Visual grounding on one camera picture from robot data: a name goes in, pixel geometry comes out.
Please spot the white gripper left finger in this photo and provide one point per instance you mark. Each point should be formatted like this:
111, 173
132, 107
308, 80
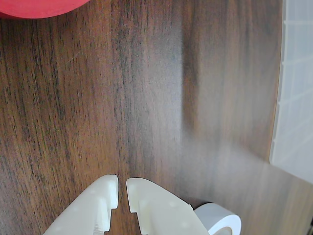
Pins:
85, 210

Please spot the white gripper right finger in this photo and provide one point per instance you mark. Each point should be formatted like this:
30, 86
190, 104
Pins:
161, 210

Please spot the red tape roll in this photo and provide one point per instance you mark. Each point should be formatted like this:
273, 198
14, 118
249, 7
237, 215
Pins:
36, 8

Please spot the clear plastic box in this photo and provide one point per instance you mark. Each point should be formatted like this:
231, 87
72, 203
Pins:
296, 98

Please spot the white tape roll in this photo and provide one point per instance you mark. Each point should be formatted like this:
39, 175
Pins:
217, 215

